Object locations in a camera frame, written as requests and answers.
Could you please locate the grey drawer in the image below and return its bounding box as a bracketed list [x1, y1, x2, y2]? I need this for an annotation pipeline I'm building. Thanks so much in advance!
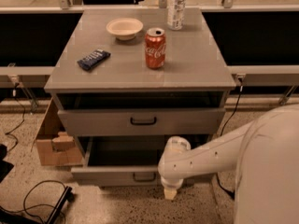
[70, 135, 216, 188]
[58, 108, 225, 136]

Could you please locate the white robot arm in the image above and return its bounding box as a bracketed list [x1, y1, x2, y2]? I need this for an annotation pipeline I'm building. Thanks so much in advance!
[158, 105, 299, 224]

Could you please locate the grey top drawer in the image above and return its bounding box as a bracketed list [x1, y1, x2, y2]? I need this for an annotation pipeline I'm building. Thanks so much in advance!
[58, 108, 225, 136]

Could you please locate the grey drawer cabinet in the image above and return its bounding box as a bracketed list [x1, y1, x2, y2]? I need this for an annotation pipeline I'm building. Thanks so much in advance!
[43, 7, 237, 189]

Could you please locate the black stand leg left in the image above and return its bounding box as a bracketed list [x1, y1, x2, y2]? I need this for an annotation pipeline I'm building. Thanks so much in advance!
[46, 186, 75, 224]

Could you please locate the brown cardboard box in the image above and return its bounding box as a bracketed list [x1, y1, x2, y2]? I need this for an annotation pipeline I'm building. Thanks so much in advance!
[35, 101, 82, 166]

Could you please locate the dark blue snack packet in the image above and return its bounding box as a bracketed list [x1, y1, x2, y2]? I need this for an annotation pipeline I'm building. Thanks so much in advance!
[77, 49, 111, 71]

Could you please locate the red cola can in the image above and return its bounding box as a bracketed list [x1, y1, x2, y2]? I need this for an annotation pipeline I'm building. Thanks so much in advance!
[145, 27, 166, 69]

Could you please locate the black object left edge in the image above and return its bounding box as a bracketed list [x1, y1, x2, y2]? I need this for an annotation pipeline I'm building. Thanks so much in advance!
[0, 144, 14, 183]

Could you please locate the white paper bowl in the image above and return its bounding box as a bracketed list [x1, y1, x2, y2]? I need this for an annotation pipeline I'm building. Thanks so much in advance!
[107, 18, 143, 41]

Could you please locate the clear plastic water bottle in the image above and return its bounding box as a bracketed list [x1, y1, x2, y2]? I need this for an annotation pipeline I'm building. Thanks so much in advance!
[167, 0, 186, 30]

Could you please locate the black power cable right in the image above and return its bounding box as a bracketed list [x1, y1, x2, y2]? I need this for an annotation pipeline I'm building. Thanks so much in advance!
[215, 77, 243, 201]

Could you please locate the black cable left floor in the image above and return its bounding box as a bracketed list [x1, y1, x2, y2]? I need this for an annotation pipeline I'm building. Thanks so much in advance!
[0, 179, 68, 224]

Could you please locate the black wall cable left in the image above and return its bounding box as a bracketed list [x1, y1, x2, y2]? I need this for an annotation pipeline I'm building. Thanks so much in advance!
[4, 82, 28, 153]

